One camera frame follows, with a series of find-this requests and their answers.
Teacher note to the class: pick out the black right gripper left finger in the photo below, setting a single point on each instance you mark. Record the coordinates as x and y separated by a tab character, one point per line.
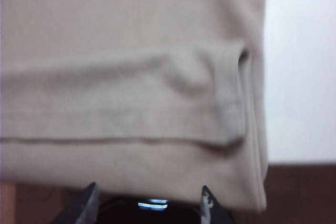
84	208

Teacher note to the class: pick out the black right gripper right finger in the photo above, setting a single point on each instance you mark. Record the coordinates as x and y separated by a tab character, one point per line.
211	211

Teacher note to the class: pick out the beige T-shirt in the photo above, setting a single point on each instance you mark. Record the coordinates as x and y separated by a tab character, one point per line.
118	77

